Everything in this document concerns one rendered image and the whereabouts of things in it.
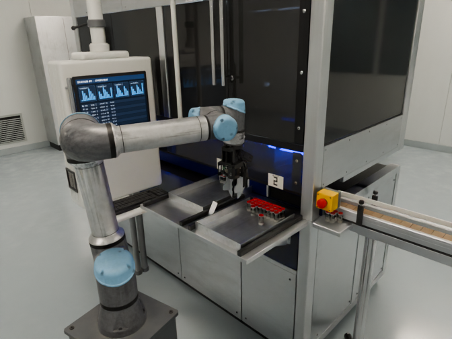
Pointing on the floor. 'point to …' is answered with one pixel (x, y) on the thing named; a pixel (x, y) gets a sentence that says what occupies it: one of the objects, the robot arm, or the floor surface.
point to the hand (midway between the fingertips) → (236, 194)
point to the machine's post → (313, 158)
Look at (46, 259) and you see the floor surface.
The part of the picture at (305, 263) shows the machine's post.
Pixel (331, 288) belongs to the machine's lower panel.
